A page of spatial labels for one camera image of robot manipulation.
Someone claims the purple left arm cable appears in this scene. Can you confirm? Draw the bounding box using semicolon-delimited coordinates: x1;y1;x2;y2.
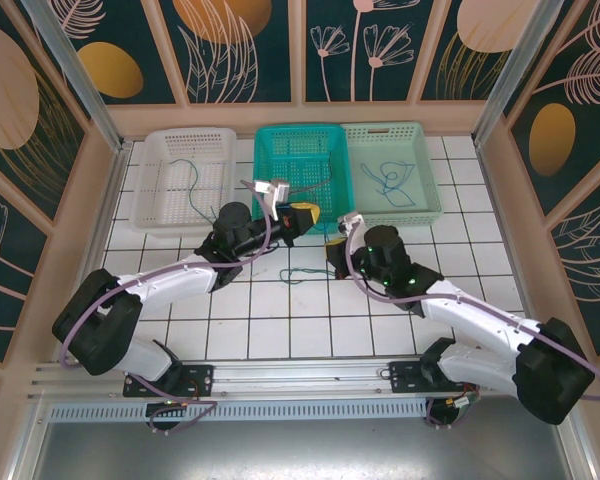
59;179;276;434

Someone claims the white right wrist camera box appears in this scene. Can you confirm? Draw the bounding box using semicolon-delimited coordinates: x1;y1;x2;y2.
336;211;365;234

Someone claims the aluminium frame post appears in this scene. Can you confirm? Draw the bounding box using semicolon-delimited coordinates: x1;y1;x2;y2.
471;0;561;149
18;0;134;157

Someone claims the mint green perforated basket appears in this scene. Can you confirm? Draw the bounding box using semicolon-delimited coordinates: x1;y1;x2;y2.
340;121;444;227

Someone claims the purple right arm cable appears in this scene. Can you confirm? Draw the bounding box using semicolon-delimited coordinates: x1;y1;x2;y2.
343;222;600;432

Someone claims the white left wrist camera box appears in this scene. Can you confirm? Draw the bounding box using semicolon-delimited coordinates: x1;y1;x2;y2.
252;178;292;221

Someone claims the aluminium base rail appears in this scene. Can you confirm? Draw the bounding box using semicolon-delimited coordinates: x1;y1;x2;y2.
27;353;519;401

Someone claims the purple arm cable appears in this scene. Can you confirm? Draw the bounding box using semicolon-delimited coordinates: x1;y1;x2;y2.
59;179;276;434
343;222;600;432

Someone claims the blue cable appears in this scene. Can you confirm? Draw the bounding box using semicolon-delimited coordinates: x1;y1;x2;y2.
374;169;416;209
361;159;415;191

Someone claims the floral wall panel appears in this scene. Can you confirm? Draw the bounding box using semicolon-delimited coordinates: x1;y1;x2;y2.
504;0;600;219
42;0;189;107
157;0;296;105
417;0;536;104
547;172;600;359
0;0;91;224
0;149;54;369
303;0;444;105

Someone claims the white perforated basket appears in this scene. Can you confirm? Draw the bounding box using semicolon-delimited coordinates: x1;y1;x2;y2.
129;127;239;234

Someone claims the slotted grey cable duct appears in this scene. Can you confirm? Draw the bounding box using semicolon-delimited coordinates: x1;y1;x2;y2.
47;402;431;424

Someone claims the aluminium side rail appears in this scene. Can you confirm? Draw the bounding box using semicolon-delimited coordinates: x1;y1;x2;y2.
62;142;134;361
472;142;551;359

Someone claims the grey metal base plate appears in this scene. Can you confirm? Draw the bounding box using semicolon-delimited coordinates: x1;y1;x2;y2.
29;399;599;480

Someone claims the teal perforated basket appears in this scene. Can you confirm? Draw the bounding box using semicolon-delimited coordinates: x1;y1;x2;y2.
252;123;359;236

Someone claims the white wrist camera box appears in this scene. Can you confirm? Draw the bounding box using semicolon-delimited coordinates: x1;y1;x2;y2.
336;211;365;234
252;178;292;221

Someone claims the green cable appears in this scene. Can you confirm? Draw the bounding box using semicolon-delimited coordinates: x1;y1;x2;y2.
278;267;334;285
171;158;227;225

